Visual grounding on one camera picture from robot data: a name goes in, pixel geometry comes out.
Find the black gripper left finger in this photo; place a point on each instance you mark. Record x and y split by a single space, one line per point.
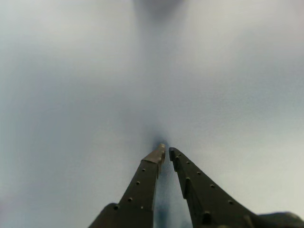
140 190

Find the dark blue table mat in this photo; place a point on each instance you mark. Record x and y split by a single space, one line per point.
71 95

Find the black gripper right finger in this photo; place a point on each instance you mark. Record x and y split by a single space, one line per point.
204 197

